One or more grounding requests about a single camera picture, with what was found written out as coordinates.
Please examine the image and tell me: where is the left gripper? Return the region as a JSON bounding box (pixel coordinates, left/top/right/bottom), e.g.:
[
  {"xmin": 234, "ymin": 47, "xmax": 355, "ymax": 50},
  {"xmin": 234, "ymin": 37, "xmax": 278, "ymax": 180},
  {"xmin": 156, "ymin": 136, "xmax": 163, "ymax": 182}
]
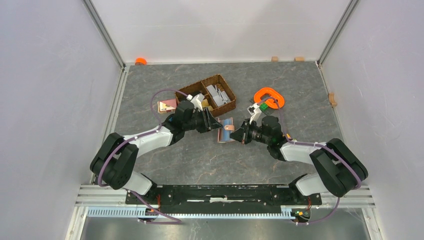
[{"xmin": 183, "ymin": 107, "xmax": 223, "ymax": 134}]

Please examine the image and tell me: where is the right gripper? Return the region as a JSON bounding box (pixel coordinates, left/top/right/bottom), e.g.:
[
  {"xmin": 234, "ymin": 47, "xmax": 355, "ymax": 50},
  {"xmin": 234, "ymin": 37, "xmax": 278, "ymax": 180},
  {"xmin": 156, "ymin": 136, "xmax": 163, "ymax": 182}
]
[{"xmin": 228, "ymin": 118, "xmax": 271, "ymax": 145}]

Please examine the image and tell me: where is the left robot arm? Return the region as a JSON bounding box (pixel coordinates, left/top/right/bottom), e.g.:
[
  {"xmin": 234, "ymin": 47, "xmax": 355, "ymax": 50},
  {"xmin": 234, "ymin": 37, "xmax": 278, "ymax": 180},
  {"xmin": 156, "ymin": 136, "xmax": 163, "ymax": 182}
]
[{"xmin": 89, "ymin": 100, "xmax": 222, "ymax": 204}]

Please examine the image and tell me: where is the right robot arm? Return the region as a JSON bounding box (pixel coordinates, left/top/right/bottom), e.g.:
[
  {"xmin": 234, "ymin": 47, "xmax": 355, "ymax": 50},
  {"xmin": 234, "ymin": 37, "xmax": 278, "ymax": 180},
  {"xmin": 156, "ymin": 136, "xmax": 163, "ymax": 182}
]
[{"xmin": 230, "ymin": 116, "xmax": 369, "ymax": 204}]

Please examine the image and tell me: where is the gold cards pile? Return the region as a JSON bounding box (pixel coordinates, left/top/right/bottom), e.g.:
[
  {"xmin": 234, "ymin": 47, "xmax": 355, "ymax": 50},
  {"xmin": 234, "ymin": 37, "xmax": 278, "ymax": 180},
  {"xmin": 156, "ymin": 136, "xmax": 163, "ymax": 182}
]
[{"xmin": 201, "ymin": 98, "xmax": 214, "ymax": 112}]

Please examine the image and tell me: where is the silver cards pile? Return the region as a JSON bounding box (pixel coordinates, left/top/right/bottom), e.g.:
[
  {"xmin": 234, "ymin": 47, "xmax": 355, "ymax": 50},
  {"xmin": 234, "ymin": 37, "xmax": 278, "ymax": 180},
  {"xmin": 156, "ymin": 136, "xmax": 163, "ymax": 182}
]
[{"xmin": 206, "ymin": 84, "xmax": 231, "ymax": 107}]

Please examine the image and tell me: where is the green toy brick plate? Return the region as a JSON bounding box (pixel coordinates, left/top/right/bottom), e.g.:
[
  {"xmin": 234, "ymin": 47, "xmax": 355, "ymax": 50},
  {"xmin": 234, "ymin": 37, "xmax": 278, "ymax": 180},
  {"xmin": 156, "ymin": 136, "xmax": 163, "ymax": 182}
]
[{"xmin": 250, "ymin": 98, "xmax": 275, "ymax": 116}]

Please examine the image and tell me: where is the orange cap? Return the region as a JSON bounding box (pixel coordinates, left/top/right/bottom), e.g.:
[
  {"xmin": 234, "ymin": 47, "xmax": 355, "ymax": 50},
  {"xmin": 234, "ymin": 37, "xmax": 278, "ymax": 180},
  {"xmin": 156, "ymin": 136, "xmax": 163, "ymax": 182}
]
[{"xmin": 134, "ymin": 57, "xmax": 147, "ymax": 66}]

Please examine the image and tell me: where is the curved wooden piece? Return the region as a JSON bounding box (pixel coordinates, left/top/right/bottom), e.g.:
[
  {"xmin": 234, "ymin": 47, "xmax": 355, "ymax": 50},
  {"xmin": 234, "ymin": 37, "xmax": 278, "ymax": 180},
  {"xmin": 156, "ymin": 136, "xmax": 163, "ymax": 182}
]
[{"xmin": 328, "ymin": 92, "xmax": 338, "ymax": 108}]

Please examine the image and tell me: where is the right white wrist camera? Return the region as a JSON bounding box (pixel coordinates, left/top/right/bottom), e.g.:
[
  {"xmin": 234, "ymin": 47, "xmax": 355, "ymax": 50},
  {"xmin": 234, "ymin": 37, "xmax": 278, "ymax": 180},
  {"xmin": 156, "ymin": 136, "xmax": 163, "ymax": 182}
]
[{"xmin": 247, "ymin": 103, "xmax": 262, "ymax": 124}]

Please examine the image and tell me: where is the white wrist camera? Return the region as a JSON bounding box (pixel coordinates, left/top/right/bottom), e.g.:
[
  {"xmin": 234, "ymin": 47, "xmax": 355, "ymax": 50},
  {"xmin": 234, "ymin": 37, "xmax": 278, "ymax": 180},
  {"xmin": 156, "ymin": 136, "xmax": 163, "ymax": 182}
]
[
  {"xmin": 186, "ymin": 93, "xmax": 205, "ymax": 111},
  {"xmin": 247, "ymin": 103, "xmax": 262, "ymax": 124}
]

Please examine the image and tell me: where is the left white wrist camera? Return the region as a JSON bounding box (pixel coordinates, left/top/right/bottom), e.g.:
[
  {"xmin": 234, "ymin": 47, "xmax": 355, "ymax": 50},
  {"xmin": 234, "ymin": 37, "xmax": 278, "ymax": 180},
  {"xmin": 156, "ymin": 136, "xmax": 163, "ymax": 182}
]
[{"xmin": 186, "ymin": 93, "xmax": 205, "ymax": 111}]

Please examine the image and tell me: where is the orange plastic ring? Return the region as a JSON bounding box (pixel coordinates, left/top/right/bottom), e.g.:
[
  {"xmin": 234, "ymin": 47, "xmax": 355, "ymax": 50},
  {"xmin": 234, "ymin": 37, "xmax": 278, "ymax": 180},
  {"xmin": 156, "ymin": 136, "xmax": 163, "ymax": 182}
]
[{"xmin": 253, "ymin": 87, "xmax": 286, "ymax": 110}]

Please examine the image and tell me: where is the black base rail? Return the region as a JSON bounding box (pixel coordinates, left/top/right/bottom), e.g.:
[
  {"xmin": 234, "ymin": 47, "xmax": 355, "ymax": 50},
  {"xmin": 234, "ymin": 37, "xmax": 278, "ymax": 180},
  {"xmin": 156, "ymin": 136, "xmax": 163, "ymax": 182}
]
[{"xmin": 143, "ymin": 184, "xmax": 322, "ymax": 214}]

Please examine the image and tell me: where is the white comb cable duct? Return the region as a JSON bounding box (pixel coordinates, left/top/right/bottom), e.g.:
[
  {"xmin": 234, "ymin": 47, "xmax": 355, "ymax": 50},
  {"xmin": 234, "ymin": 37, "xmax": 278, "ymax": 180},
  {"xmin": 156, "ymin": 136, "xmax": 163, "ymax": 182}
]
[{"xmin": 87, "ymin": 206, "xmax": 295, "ymax": 220}]

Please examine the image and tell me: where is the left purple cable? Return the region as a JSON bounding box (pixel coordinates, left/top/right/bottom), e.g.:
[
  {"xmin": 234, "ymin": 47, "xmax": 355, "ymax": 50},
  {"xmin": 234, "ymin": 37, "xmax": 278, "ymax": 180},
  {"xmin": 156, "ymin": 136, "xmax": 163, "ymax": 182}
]
[{"xmin": 96, "ymin": 88, "xmax": 195, "ymax": 225}]

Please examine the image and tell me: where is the purple cable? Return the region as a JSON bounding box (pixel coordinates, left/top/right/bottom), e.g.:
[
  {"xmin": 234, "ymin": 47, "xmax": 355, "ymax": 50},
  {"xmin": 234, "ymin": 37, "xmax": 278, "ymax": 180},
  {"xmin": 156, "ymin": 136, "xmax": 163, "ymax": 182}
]
[
  {"xmin": 258, "ymin": 96, "xmax": 363, "ymax": 226},
  {"xmin": 96, "ymin": 88, "xmax": 195, "ymax": 225}
]

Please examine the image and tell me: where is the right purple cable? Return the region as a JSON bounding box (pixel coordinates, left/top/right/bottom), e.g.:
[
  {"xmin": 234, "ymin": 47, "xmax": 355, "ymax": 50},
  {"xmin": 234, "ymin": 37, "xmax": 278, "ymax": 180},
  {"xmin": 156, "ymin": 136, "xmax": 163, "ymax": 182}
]
[{"xmin": 258, "ymin": 96, "xmax": 363, "ymax": 226}]

